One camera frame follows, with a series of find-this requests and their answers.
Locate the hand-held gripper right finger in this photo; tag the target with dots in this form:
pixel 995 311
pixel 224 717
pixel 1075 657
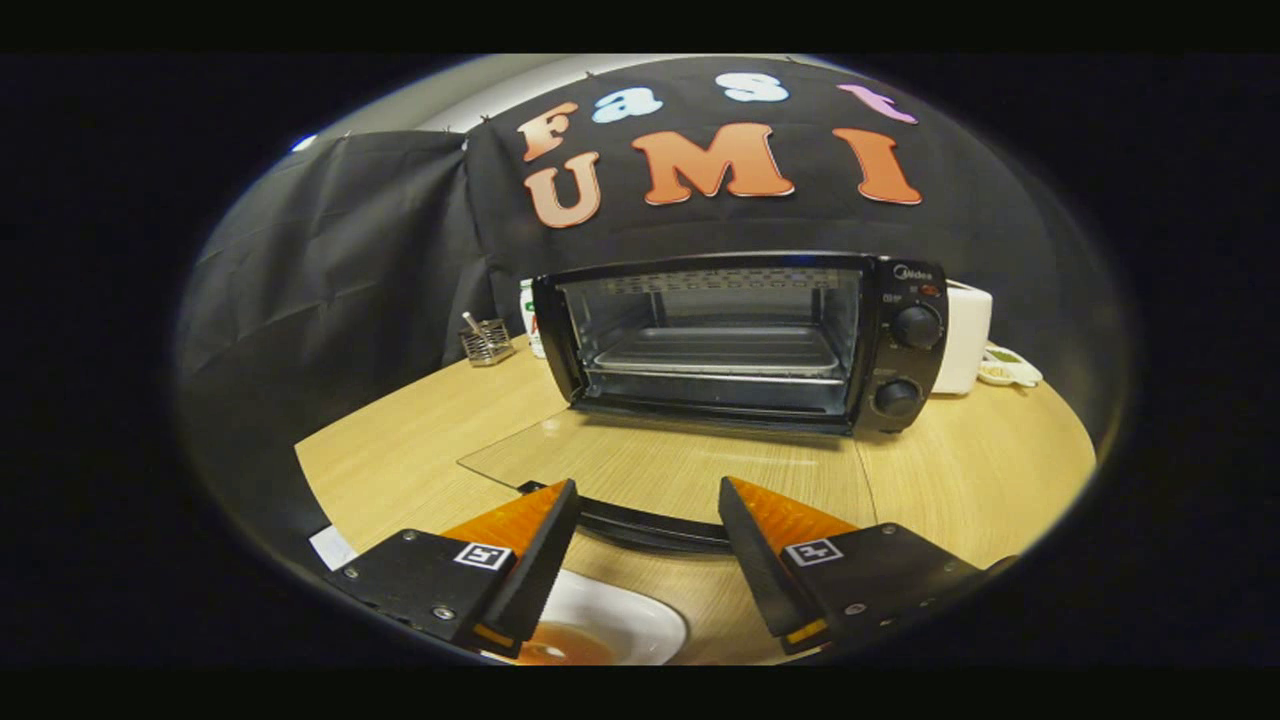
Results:
pixel 755 560

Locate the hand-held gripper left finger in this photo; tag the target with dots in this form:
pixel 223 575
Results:
pixel 535 570

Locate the black toaster oven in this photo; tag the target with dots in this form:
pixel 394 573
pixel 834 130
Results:
pixel 905 290

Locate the white bread toaster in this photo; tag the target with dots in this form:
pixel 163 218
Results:
pixel 965 340

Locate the white plate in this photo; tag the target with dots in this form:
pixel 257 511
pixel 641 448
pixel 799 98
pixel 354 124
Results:
pixel 630 612

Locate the white paper slip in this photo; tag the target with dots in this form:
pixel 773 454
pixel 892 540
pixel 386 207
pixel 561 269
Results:
pixel 332 548

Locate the metal baking tray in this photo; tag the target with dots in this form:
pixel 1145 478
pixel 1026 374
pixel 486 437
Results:
pixel 715 350

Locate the white condiment dish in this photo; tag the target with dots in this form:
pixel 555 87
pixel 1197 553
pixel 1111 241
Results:
pixel 1010 372

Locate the black backdrop cloth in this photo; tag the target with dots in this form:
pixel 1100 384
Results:
pixel 350 250

